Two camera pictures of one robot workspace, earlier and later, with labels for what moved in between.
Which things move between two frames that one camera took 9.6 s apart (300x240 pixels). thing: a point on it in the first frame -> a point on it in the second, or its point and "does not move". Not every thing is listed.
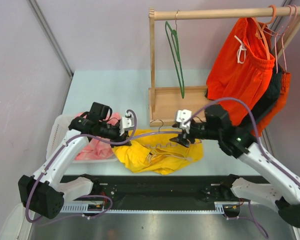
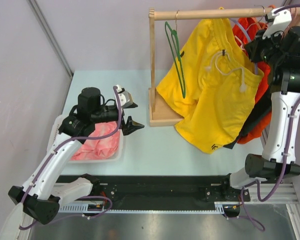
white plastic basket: (59, 127) does not move
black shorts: (270, 97) does not move
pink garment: (97, 148) does not move
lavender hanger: (157, 132) -> (248, 37)
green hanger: (174, 33) does not move
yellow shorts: (157, 155) -> (215, 81)
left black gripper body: (113, 134) -> (106, 114)
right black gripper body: (198, 130) -> (268, 50)
